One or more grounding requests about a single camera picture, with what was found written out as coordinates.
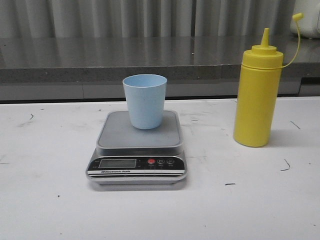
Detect yellow squeeze bottle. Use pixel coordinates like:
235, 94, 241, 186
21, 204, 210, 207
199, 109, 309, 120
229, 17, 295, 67
233, 12, 305, 148

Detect white appliance in background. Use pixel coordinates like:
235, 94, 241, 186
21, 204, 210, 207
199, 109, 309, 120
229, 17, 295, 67
293, 0, 320, 39

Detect silver electronic kitchen scale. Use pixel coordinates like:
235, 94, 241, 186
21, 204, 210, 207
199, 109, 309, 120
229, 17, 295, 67
86, 110, 187, 185

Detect grey stone counter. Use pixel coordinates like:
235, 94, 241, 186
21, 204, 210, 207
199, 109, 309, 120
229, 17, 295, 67
0, 36, 320, 101

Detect light blue plastic cup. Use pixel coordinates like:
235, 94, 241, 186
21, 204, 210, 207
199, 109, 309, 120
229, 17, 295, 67
122, 74, 167, 130

